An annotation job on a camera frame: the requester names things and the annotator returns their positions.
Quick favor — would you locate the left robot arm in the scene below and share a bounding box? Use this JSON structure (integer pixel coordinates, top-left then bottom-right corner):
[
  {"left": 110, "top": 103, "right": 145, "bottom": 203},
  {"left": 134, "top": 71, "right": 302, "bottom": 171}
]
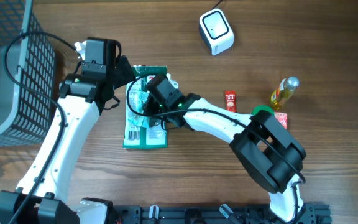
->
[{"left": 0, "top": 37, "right": 135, "bottom": 223}]

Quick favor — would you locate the green 3M gloves packet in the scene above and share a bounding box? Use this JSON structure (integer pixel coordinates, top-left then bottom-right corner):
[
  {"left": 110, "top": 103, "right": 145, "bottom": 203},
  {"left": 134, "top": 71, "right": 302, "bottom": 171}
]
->
[{"left": 123, "top": 65, "right": 167, "bottom": 150}]

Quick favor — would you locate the white barcode scanner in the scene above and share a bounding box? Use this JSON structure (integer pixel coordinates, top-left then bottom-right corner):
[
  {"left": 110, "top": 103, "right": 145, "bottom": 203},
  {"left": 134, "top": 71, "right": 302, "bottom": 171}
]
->
[{"left": 199, "top": 9, "right": 234, "bottom": 55}]

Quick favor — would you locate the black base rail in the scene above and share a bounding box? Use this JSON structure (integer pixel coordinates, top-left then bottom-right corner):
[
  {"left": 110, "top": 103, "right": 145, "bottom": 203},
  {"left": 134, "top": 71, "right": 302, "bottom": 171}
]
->
[{"left": 110, "top": 203, "right": 333, "bottom": 224}]

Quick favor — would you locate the green lid white jar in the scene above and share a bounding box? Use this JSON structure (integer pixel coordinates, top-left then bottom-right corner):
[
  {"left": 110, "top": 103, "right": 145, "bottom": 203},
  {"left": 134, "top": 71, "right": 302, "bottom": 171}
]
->
[{"left": 251, "top": 105, "right": 275, "bottom": 116}]

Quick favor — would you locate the red white tube packet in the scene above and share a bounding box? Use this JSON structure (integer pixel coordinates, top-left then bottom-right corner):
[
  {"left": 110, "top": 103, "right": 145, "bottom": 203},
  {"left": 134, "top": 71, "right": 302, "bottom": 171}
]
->
[{"left": 225, "top": 90, "right": 237, "bottom": 113}]

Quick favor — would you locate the red drink carton cup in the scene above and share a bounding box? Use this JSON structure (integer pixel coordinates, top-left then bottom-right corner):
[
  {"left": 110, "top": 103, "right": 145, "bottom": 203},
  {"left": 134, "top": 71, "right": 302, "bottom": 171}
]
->
[{"left": 274, "top": 112, "right": 288, "bottom": 129}]

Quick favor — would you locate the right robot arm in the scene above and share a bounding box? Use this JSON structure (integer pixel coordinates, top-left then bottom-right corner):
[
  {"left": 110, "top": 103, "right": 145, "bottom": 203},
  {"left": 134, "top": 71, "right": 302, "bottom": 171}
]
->
[{"left": 145, "top": 75, "right": 306, "bottom": 223}]

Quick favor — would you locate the black left camera cable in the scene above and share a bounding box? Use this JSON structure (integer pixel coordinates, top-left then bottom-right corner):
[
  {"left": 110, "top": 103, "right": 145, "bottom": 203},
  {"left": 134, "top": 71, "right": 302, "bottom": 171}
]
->
[{"left": 3, "top": 30, "right": 82, "bottom": 224}]

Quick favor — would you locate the dark grey mesh basket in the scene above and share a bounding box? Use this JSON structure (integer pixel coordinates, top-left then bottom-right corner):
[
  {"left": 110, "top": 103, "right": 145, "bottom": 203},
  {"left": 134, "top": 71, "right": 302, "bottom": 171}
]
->
[{"left": 0, "top": 0, "right": 56, "bottom": 146}]

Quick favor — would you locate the yellow oil bottle silver cap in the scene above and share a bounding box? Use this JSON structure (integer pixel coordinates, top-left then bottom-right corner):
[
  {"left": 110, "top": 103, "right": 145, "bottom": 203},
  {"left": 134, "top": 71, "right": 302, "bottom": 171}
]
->
[{"left": 270, "top": 77, "right": 300, "bottom": 110}]

